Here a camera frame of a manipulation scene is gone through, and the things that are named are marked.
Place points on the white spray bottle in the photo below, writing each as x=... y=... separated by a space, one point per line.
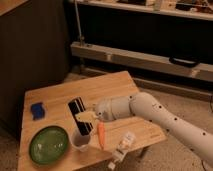
x=122 y=149

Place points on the metal pole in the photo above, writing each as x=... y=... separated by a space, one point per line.
x=81 y=37

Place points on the grey metal beam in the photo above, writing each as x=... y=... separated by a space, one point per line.
x=156 y=63

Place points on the orange carrot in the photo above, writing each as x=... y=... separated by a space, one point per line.
x=101 y=134

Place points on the green plate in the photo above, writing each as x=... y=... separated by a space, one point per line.
x=48 y=145

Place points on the white ceramic cup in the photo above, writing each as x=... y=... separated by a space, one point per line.
x=80 y=142

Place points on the wooden table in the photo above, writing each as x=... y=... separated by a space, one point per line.
x=55 y=101

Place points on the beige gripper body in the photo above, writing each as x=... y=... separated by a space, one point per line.
x=87 y=116

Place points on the black handle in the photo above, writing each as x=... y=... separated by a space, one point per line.
x=182 y=63

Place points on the blue sponge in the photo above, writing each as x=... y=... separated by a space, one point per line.
x=37 y=111

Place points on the black striped eraser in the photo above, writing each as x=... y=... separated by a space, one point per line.
x=76 y=106

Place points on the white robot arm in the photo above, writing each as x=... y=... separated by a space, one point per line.
x=145 y=106

